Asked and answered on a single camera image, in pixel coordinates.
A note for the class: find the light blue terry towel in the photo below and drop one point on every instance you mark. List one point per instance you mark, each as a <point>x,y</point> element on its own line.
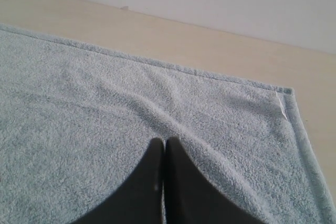
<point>76,119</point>

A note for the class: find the white towel care label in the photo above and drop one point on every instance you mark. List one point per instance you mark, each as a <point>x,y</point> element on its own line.
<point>281,106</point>

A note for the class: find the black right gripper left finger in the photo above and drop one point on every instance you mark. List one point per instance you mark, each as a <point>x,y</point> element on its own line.
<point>139,198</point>

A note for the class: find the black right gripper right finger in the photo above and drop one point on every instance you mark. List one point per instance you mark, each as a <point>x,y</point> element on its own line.
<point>190,198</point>

